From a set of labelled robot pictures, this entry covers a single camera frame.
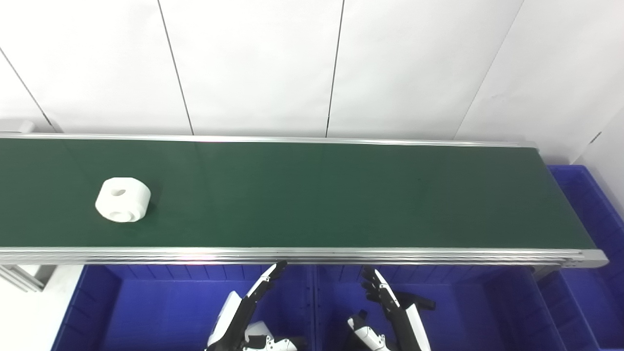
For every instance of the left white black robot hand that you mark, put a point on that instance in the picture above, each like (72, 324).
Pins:
(225, 321)

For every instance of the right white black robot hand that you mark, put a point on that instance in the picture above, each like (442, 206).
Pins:
(412, 326)

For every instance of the white round part with hole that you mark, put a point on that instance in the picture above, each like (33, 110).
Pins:
(127, 204)

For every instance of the blue plastic bin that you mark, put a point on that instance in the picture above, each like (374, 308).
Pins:
(156, 312)
(592, 302)
(482, 312)

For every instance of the green conveyor belt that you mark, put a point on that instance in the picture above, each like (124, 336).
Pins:
(312, 195)

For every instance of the aluminum conveyor support leg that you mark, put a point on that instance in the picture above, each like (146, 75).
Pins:
(27, 277)

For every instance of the grey conveyor motor box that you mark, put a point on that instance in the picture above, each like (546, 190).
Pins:
(19, 126)

